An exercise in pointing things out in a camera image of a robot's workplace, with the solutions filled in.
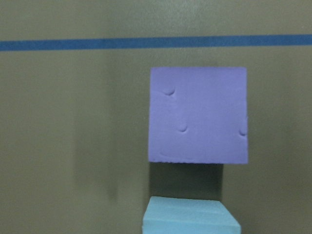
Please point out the light blue foam block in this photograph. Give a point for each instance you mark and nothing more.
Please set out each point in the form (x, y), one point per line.
(166, 215)

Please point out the purple foam block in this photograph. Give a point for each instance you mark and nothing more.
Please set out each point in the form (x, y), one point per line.
(198, 115)

